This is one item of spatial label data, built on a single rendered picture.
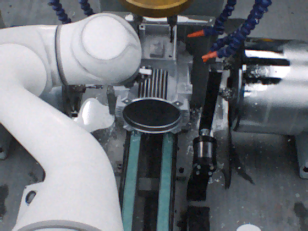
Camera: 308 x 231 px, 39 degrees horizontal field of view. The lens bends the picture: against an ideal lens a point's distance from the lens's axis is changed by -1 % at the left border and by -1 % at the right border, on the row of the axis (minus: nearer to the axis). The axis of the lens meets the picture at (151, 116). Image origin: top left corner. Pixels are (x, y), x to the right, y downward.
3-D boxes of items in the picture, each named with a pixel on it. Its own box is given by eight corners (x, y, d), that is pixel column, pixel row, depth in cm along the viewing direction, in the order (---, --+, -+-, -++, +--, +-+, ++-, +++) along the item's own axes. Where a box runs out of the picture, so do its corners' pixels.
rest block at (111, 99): (111, 99, 141) (108, 76, 131) (132, 100, 141) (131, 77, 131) (109, 115, 137) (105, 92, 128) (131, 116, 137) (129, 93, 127)
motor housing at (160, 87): (125, 77, 131) (121, 32, 115) (188, 81, 130) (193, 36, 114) (117, 134, 119) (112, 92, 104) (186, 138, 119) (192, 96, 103)
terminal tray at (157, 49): (137, 42, 118) (136, 23, 112) (176, 44, 117) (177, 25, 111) (133, 77, 111) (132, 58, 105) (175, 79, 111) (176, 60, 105)
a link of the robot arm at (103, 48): (141, 26, 79) (69, 33, 79) (134, -2, 64) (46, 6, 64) (145, 85, 78) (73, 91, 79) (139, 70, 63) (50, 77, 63)
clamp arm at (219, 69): (198, 127, 112) (208, 61, 91) (209, 127, 112) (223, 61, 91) (198, 138, 110) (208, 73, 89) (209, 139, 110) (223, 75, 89)
